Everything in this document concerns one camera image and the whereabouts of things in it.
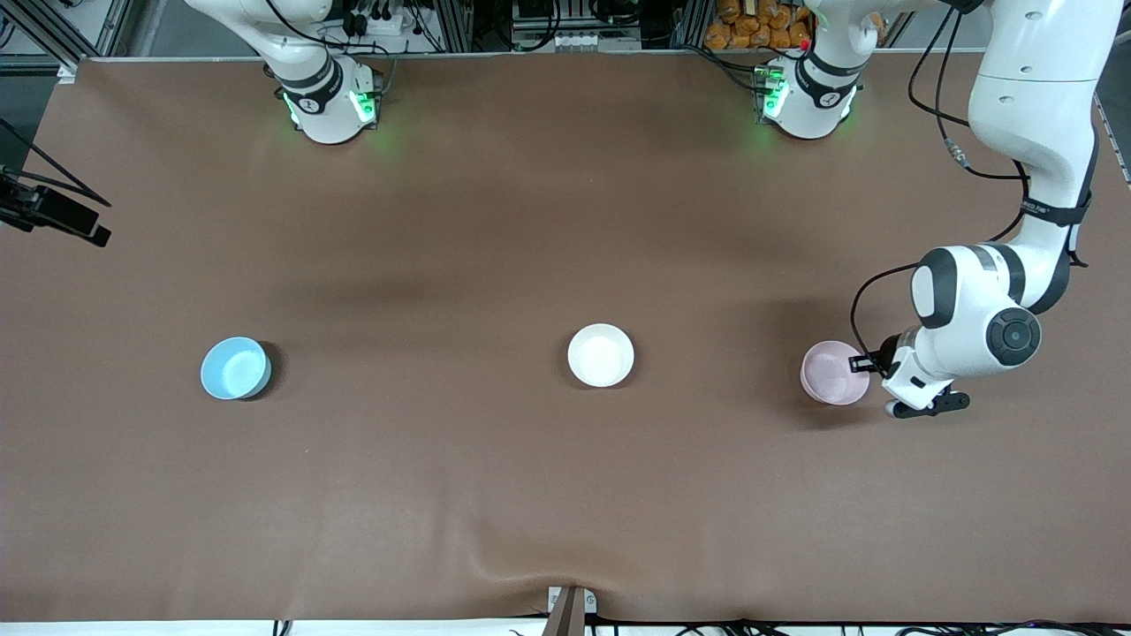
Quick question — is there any brown table cover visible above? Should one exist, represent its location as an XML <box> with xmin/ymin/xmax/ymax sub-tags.
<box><xmin>0</xmin><ymin>51</ymin><xmax>1131</xmax><ymax>624</ymax></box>

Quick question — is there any metal bracket with bar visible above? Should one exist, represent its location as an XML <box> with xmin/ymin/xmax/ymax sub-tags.
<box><xmin>542</xmin><ymin>585</ymin><xmax>598</xmax><ymax>636</ymax></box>

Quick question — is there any pink bowl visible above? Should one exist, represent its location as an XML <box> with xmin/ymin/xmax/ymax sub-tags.
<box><xmin>801</xmin><ymin>340</ymin><xmax>871</xmax><ymax>406</ymax></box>

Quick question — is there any white socket strip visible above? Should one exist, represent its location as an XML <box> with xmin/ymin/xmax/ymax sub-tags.
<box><xmin>530</xmin><ymin>31</ymin><xmax>619</xmax><ymax>52</ymax></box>

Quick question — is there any orange snack pile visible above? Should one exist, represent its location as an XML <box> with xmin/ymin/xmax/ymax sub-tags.
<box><xmin>704</xmin><ymin>0</ymin><xmax>816</xmax><ymax>51</ymax></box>

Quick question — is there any white power strip with plugs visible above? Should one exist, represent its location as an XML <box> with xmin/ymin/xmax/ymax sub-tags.
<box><xmin>338</xmin><ymin>7</ymin><xmax>409</xmax><ymax>38</ymax></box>

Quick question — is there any blue bowl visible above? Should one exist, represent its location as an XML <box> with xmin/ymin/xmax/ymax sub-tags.
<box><xmin>201</xmin><ymin>337</ymin><xmax>272</xmax><ymax>401</ymax></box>

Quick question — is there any white bowl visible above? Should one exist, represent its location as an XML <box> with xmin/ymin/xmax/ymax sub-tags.
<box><xmin>567</xmin><ymin>323</ymin><xmax>635</xmax><ymax>388</ymax></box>

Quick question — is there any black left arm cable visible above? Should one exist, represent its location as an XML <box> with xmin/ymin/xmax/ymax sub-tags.
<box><xmin>850</xmin><ymin>0</ymin><xmax>1089</xmax><ymax>359</ymax></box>

